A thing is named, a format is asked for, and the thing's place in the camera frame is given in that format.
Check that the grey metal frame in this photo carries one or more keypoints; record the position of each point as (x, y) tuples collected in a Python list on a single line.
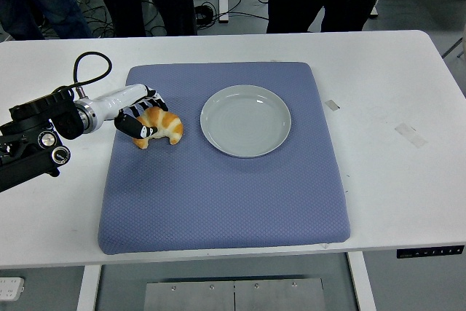
[(459, 43)]

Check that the blue quilted mat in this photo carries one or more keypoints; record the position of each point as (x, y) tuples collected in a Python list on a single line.
[(218, 198)]

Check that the white power strip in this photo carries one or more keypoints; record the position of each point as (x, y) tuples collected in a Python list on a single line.
[(11, 287)]

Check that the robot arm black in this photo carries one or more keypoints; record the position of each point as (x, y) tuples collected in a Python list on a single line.
[(40, 121)]

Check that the black table control panel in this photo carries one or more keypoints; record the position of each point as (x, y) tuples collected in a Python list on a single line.
[(429, 252)]

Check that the large grey tape piece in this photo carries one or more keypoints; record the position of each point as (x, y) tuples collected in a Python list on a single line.
[(411, 135)]

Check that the grey round plate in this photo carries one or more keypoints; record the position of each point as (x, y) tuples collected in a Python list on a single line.
[(245, 121)]

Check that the croissant bread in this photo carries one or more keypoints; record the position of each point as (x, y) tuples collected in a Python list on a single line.
[(168, 121)]

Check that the grey metal plate with screws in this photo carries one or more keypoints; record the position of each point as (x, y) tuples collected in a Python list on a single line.
[(233, 296)]

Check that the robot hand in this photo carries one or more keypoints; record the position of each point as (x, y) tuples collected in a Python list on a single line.
[(120, 98)]

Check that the white table leg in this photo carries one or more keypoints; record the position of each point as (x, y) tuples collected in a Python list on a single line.
[(88, 289), (362, 285)]

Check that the small grey tape piece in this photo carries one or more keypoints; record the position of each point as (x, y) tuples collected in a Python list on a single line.
[(332, 105)]

